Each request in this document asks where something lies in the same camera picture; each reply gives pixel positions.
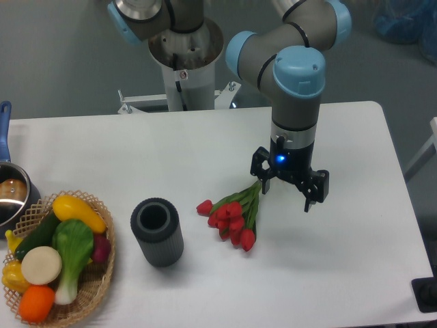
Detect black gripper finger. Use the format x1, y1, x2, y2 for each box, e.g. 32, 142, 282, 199
296, 169, 330, 213
250, 146, 273, 195

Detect dark green cucumber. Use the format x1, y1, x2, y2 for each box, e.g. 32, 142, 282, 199
14, 212, 61, 261

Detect dark grey ribbed vase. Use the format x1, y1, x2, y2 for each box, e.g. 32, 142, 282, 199
130, 197, 184, 267

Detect yellow bell pepper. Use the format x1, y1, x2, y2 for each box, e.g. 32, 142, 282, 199
1, 260, 31, 294

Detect blue handled saucepan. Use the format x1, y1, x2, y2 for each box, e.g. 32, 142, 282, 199
1, 100, 40, 239

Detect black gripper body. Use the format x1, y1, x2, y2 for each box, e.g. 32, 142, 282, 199
268, 122, 315, 187

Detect red tulip bouquet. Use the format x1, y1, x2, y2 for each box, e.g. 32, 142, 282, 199
196, 181, 262, 252

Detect purple red radish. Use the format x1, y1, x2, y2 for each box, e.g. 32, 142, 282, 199
91, 234, 111, 264

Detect orange fruit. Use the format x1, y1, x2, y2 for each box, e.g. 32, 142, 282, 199
18, 285, 55, 323

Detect yellow squash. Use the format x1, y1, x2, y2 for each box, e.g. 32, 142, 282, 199
52, 195, 107, 234

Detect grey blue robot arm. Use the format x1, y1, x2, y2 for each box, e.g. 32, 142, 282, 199
107, 1, 352, 207

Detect blue plastic bag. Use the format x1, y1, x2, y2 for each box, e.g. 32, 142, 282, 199
372, 1, 436, 64

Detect green bok choy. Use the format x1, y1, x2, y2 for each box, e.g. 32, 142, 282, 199
52, 219, 94, 305

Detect white frame at right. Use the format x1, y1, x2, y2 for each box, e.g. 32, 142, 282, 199
404, 117, 436, 183

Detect woven wicker basket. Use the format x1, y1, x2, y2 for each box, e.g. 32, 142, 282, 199
1, 191, 115, 327

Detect black device at table edge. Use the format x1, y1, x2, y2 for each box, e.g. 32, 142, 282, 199
411, 277, 436, 313

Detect yellow banana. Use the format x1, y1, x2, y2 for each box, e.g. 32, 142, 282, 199
5, 230, 23, 254

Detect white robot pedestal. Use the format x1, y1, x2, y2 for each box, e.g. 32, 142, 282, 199
118, 18, 241, 114

